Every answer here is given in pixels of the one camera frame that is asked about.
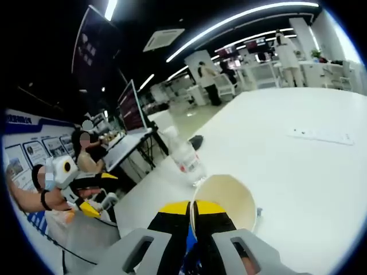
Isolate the person's left hand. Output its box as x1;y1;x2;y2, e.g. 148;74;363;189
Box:
48;187;76;213

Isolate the white background desk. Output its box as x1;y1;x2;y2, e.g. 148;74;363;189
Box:
243;61;280;89

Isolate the dark hanging banner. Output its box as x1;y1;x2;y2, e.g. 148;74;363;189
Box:
71;5;121;87

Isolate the small black object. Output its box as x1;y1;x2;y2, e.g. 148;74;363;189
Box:
188;135;205;151

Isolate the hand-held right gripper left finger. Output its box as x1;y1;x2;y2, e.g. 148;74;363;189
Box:
88;200;192;275

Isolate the neighbouring white desk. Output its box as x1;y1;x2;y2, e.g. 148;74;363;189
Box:
101;128;170;184

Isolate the black wristband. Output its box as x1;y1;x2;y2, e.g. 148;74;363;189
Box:
40;188;52;212

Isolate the white paper cup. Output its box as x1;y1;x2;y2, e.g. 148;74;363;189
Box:
191;174;257;241

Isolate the thin black cable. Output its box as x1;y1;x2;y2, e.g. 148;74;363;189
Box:
24;211;100;266

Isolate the computer monitor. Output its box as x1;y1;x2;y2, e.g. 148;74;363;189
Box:
116;79;150;135

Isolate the short ceiling light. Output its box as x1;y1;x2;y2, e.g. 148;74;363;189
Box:
104;0;118;21

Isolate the wall poster board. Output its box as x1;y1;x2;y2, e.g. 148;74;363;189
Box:
2;108;77;190

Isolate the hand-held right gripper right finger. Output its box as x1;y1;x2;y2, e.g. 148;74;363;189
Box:
192;199;313;275

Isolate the long ceiling strip light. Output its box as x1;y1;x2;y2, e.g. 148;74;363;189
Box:
165;1;321;64

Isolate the clear plastic bottle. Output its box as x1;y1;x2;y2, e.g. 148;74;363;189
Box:
162;125;208;187

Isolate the ceiling air conditioner unit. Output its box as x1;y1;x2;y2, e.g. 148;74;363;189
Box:
142;27;186;53

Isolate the white chair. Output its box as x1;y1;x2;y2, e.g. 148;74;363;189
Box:
213;74;237;97

